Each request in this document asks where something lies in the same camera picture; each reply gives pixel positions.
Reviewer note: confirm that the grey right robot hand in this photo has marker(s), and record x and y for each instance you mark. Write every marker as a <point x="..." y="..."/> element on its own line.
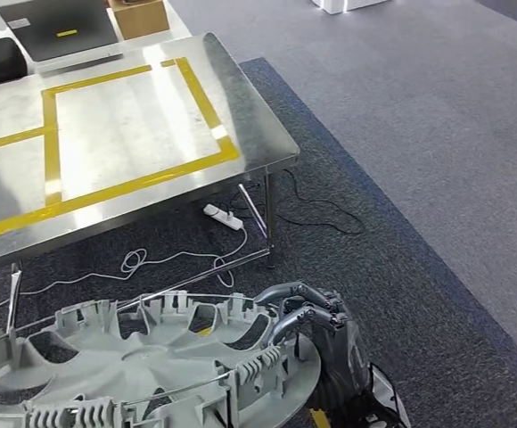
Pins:
<point x="343" y="354"/>

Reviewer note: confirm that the grey plastic wheel hubcap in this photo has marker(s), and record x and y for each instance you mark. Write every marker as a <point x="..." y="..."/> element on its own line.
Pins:
<point x="151" y="366"/>

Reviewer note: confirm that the steel workbench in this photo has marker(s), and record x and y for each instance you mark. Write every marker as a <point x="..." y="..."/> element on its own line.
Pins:
<point x="129" y="130"/>

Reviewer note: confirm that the white power strip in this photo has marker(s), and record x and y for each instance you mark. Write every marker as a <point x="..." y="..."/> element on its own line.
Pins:
<point x="223" y="217"/>

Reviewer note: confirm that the white illuminated plinth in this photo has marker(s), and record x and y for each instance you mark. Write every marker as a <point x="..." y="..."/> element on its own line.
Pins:
<point x="347" y="4"/>

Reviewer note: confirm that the white table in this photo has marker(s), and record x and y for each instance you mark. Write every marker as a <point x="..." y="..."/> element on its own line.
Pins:
<point x="180" y="23"/>

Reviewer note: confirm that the brown cardboard box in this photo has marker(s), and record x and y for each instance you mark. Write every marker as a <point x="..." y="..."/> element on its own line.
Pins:
<point x="140" y="20"/>

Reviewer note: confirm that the dark grey laptop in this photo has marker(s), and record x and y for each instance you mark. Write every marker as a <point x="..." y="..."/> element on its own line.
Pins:
<point x="62" y="23"/>

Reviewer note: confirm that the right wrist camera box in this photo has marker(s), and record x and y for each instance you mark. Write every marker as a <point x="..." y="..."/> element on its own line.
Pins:
<point x="388" y="396"/>

